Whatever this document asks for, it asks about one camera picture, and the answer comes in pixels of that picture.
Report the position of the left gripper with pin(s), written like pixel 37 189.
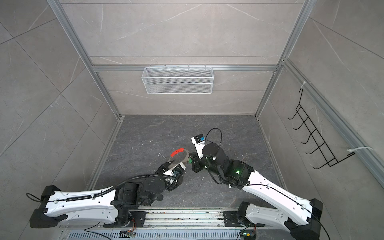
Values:
pixel 177 183

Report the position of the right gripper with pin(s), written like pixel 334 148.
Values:
pixel 194 156

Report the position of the metal keyring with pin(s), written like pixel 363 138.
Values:
pixel 179 158

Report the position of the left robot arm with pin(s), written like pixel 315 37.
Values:
pixel 110 206

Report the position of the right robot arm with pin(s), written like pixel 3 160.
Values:
pixel 239 175

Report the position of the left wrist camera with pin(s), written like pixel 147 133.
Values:
pixel 178 170

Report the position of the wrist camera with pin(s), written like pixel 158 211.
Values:
pixel 178 170
pixel 199 142

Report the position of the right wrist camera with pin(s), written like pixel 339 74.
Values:
pixel 199 142

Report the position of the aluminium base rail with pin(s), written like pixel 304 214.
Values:
pixel 193 218

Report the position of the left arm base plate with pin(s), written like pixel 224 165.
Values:
pixel 126 219

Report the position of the slotted cable duct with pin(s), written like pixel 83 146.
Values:
pixel 207 234

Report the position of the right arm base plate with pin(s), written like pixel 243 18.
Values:
pixel 231 219

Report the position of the white wire mesh basket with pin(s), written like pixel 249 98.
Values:
pixel 178 80

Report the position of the black wire hook rack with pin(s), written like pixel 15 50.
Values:
pixel 315 136

